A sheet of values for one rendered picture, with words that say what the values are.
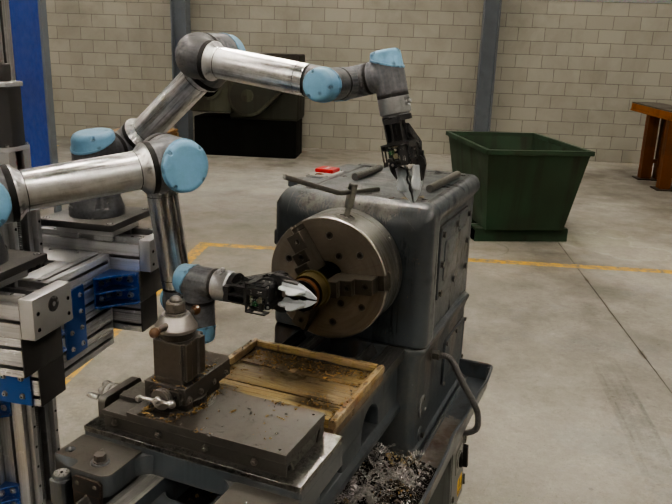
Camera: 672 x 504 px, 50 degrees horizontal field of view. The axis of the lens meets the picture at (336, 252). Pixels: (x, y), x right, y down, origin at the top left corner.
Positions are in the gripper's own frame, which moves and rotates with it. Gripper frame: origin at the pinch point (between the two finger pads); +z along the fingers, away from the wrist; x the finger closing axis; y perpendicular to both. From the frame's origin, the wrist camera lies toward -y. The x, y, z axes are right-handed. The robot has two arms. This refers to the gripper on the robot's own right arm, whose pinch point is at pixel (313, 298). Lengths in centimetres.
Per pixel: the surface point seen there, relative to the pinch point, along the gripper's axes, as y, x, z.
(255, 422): 37.0, -11.1, 6.6
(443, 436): -47, -54, 21
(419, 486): -17, -53, 23
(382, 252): -17.6, 7.9, 9.8
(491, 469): -122, -109, 24
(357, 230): -15.1, 13.2, 4.1
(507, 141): -594, -34, -71
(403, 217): -31.4, 13.7, 10.0
